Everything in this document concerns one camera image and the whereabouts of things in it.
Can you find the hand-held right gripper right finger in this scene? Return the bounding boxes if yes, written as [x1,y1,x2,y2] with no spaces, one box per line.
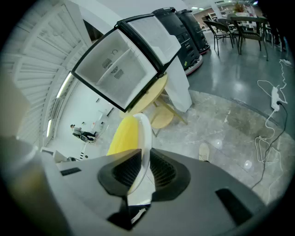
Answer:
[132,148,268,236]

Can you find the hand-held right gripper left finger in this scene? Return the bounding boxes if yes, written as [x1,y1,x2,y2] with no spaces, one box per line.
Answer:
[39,148,142,236]

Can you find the yellow corn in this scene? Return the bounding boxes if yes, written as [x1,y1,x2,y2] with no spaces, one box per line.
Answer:
[106,115,142,193]

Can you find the white plate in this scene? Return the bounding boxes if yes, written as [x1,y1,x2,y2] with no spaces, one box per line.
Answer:
[128,112,157,206]

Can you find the white shoe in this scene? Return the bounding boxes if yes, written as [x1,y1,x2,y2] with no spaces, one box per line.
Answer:
[198,142,211,162]

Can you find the black wheeled machine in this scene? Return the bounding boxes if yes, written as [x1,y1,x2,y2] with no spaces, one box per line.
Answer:
[73,131,97,142]

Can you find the round wooden table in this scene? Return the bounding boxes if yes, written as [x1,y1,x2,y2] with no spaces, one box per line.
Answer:
[118,73,189,138]

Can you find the white column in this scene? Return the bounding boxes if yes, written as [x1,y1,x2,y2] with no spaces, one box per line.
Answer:
[165,54,193,113]

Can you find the white power strip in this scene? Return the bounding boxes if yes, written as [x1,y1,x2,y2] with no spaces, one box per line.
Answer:
[271,86,282,111]

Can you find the black cleaning machine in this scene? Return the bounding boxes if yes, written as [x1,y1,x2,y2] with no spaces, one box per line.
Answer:
[153,6,203,77]
[175,9,211,56]

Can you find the black cable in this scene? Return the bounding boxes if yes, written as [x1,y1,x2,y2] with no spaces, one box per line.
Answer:
[250,101,289,190]

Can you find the white coiled cable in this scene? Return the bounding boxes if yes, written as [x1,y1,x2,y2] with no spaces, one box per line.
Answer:
[277,59,292,104]

